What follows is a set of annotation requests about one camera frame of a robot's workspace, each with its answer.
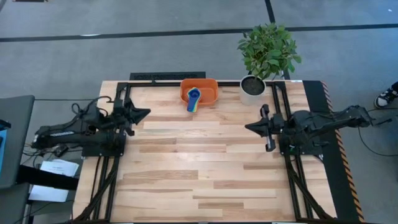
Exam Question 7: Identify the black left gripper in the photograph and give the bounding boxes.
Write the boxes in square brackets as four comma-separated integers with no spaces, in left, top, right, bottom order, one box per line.
[108,98,152,137]

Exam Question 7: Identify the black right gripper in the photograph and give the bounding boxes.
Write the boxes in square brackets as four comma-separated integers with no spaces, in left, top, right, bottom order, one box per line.
[244,104,285,152]

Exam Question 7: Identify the red measuring cup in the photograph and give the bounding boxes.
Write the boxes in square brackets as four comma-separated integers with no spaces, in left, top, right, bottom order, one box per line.
[186,87,202,113]

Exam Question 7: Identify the orange plastic basket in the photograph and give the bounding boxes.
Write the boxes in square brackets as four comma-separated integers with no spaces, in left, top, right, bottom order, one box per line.
[180,78,219,107]

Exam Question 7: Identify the white plant pot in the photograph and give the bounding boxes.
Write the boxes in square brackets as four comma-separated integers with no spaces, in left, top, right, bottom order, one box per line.
[239,74,267,106]

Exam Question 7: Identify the black floor grille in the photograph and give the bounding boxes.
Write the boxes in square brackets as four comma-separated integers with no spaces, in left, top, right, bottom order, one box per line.
[129,71,206,81]

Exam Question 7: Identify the black hazard-striped edge mat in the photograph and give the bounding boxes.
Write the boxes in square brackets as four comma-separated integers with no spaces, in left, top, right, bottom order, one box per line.
[303,80,367,223]

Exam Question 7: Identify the green leafy plant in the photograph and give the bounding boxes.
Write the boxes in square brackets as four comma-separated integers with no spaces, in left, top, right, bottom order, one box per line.
[237,23,302,82]

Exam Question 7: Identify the black power adapter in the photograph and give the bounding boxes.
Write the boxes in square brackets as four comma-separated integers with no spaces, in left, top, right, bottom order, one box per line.
[52,144,70,158]

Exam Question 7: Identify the white paper sheet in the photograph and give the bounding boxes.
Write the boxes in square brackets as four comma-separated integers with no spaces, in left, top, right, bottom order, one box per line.
[39,159,80,178]
[28,184,70,203]

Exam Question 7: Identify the black desk beam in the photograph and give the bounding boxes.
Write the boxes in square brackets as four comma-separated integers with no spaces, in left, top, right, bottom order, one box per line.
[17,164,79,191]

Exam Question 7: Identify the grey desk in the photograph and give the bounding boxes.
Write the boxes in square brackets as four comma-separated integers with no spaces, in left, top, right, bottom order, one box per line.
[0,95,35,190]

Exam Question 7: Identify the person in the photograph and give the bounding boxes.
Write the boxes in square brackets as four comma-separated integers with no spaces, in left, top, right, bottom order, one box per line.
[374,81,398,109]

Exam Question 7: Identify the blue box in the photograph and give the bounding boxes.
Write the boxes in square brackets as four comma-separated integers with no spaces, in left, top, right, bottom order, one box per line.
[0,119,12,175]

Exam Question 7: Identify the black aluminium table frame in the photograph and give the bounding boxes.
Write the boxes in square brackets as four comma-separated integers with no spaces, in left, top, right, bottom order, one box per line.
[72,80,338,224]

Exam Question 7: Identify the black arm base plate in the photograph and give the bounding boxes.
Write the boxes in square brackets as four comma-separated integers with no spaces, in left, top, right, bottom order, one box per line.
[277,130,324,156]
[81,136,127,157]

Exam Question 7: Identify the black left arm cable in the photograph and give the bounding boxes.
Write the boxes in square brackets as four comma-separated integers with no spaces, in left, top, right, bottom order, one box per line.
[71,95,113,116]

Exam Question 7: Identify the black floor cable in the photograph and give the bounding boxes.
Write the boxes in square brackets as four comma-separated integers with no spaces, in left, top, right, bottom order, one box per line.
[357,107,398,157]

